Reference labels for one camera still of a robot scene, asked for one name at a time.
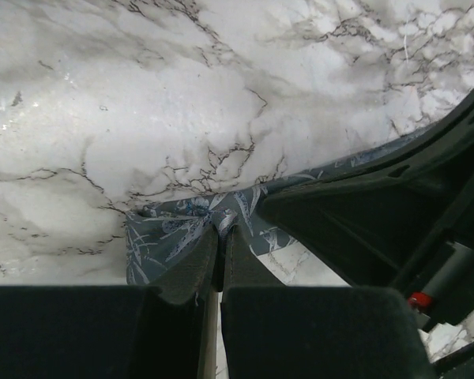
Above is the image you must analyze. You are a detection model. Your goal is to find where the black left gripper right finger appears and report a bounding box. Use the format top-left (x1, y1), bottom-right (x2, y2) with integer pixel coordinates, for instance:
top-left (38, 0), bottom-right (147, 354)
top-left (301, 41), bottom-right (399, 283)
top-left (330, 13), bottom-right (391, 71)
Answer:
top-left (221, 227), bottom-right (435, 378)

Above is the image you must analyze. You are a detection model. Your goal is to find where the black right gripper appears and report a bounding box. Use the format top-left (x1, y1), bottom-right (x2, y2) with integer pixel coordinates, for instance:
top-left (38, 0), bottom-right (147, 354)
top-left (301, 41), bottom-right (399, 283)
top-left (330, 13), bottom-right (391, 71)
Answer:
top-left (258, 89), bottom-right (474, 332)

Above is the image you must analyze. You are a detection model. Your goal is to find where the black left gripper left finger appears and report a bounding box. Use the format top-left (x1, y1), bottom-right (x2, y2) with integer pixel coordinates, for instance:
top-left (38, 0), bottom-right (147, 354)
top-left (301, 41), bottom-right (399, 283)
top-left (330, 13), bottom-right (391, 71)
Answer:
top-left (0, 227), bottom-right (218, 378)

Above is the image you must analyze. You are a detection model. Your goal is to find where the grey blue floral tie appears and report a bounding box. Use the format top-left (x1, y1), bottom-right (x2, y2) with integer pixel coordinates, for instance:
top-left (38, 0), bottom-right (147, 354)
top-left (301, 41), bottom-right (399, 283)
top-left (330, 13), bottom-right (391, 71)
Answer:
top-left (125, 130), bottom-right (422, 285)

